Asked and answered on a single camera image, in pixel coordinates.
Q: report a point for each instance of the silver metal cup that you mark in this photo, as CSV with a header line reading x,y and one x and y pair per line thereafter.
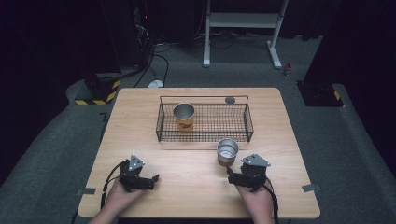
x,y
227,154

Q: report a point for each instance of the grey round disc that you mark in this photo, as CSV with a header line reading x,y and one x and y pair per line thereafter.
x,y
230,100

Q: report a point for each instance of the black yellow striped base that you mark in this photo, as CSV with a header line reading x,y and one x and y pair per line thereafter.
x,y
320,95
99,93

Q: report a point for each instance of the small red object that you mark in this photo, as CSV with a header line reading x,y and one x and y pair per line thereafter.
x,y
288,69

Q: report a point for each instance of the grey tape piece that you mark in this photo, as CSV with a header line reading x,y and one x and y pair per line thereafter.
x,y
86,191
311,188

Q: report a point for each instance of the yellow-sided metal cup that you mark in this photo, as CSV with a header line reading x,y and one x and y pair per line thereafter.
x,y
184,119

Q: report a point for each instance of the person's left hand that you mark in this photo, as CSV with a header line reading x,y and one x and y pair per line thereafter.
x,y
123,197

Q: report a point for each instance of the black equipment tower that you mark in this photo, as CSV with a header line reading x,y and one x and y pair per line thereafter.
x,y
144,31

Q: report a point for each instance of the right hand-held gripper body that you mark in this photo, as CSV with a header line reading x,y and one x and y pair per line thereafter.
x,y
253,171

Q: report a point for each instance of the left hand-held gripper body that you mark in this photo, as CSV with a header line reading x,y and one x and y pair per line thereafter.
x,y
132,174

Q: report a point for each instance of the white metal stand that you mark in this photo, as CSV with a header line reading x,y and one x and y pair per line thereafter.
x,y
243,20

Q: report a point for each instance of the person's right hand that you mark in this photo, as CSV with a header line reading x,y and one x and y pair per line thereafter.
x,y
255,200

